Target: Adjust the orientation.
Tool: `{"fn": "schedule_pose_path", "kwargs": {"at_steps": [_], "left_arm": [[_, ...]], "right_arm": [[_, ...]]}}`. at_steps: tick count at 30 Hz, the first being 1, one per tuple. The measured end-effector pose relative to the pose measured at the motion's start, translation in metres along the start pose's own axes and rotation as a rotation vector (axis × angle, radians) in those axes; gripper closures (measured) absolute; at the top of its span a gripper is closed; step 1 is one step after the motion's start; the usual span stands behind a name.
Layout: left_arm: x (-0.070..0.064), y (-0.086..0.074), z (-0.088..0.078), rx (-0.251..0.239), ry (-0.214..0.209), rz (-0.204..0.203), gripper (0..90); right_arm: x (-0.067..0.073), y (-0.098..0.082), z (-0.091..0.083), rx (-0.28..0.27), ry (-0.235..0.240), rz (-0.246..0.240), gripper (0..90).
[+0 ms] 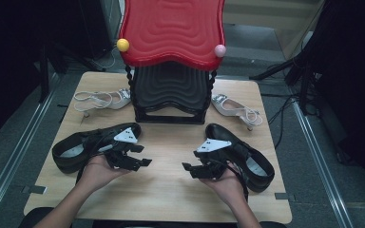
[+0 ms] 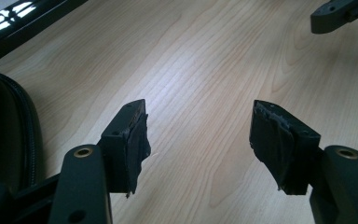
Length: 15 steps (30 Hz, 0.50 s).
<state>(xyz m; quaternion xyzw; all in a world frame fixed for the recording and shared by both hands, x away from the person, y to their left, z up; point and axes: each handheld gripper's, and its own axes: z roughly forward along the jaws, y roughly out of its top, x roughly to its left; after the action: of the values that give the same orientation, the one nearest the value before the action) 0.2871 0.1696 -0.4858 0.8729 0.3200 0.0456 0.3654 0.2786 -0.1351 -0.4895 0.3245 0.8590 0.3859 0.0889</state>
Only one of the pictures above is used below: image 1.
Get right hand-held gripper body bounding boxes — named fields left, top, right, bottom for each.
left=195, top=138, right=236, bottom=181

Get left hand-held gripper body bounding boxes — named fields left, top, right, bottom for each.
left=88, top=126, right=141, bottom=170

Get white strappy sandal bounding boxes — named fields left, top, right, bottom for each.
left=73, top=88, right=132, bottom=118
left=211, top=93, right=264, bottom=131

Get red and black shoe rack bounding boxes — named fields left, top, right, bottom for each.
left=118, top=0, right=226, bottom=125

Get person's left hand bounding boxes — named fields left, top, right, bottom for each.
left=75, top=154, right=131, bottom=193

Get person's right hand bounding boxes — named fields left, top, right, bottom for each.
left=199, top=164, right=250, bottom=207

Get yellow ball knob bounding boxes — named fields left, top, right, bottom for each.
left=116, top=38, right=130, bottom=53

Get pink ball knob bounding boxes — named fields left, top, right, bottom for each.
left=214, top=44, right=227, bottom=59

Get black metal stand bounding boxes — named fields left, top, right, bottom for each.
left=37, top=44, right=71, bottom=104
left=249, top=47, right=318, bottom=116

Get person's dark clothing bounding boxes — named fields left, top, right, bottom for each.
left=18, top=206, right=74, bottom=228

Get black curtain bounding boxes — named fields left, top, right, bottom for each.
left=310, top=0, right=365, bottom=198
left=0, top=0, right=113, bottom=148

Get black floor cables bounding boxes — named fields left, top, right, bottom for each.
left=260, top=93, right=302, bottom=150

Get white floor cable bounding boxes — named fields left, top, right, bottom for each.
left=91, top=47, right=119, bottom=70

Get metal floor rail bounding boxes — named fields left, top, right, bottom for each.
left=291, top=101, right=355, bottom=228
left=0, top=72, right=61, bottom=222

